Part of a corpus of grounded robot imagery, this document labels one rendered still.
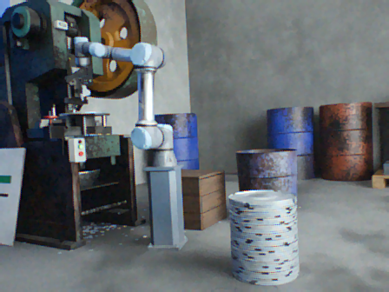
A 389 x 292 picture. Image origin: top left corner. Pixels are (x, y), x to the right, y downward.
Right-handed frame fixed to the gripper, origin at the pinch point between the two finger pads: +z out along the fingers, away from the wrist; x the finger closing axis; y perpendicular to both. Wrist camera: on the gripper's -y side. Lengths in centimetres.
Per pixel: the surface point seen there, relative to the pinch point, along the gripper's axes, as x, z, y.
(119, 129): 207, 85, 40
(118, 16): 58, -47, 29
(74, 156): -27.5, 27.0, -5.8
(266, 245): -122, 33, 67
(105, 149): 1.9, 34.3, 12.6
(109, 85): 47, 1, 20
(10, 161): 10, 42, -45
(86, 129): 4.4, 20.9, 1.6
